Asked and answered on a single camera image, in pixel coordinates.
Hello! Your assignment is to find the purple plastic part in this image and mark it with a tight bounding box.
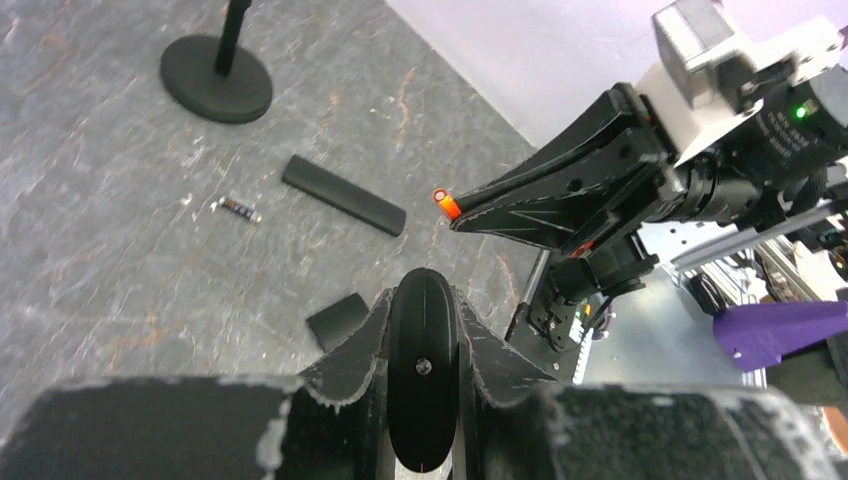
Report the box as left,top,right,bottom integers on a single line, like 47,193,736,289
713,301,847,372

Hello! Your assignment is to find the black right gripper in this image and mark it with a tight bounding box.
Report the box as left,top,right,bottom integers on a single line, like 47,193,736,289
450,82,680,258

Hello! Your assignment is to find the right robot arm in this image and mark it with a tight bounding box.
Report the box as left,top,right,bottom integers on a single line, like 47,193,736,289
433,63,847,338

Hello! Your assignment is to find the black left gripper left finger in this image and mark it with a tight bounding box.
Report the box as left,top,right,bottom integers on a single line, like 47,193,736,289
299,288,395,405

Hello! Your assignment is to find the black battery cover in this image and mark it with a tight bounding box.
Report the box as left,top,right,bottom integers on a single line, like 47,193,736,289
306,293,369,353

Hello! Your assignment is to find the black remote with buttons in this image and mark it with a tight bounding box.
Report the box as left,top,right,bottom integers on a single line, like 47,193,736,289
387,268,459,473

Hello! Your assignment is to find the black microphone stand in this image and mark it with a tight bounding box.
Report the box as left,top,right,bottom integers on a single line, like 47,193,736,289
160,0,273,124

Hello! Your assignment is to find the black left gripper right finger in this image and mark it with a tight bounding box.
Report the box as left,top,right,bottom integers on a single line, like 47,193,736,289
451,286,557,406

